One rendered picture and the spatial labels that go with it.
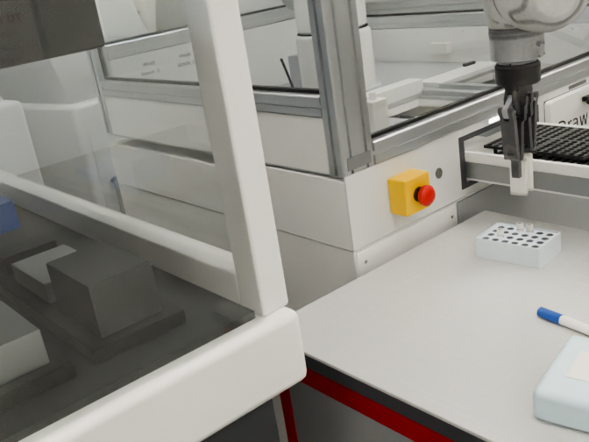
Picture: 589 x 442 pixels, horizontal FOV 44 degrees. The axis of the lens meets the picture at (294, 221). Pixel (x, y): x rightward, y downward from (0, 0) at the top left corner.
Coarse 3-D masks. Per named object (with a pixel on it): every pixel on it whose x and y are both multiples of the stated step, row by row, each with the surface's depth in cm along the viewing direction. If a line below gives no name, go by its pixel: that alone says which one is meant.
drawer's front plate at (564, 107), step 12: (588, 84) 176; (564, 96) 168; (576, 96) 171; (552, 108) 166; (564, 108) 169; (576, 108) 172; (588, 108) 176; (552, 120) 166; (564, 120) 170; (576, 120) 173; (588, 120) 177
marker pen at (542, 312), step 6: (540, 312) 109; (546, 312) 109; (552, 312) 108; (546, 318) 109; (552, 318) 108; (558, 318) 107; (564, 318) 106; (570, 318) 106; (564, 324) 106; (570, 324) 105; (576, 324) 104; (582, 324) 104; (588, 324) 103; (576, 330) 105; (582, 330) 104; (588, 330) 103
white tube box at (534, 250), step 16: (496, 224) 137; (480, 240) 132; (496, 240) 132; (512, 240) 130; (528, 240) 129; (544, 240) 127; (560, 240) 130; (480, 256) 133; (496, 256) 130; (512, 256) 128; (528, 256) 126; (544, 256) 126
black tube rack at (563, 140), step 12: (540, 132) 153; (552, 132) 153; (564, 132) 151; (576, 132) 150; (588, 132) 148; (492, 144) 151; (540, 144) 146; (552, 144) 145; (564, 144) 143; (576, 144) 142; (588, 144) 141; (540, 156) 148; (552, 156) 147; (564, 156) 137
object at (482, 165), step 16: (480, 144) 156; (480, 160) 148; (496, 160) 145; (544, 160) 137; (480, 176) 149; (496, 176) 146; (544, 176) 138; (560, 176) 135; (576, 176) 133; (560, 192) 136; (576, 192) 133
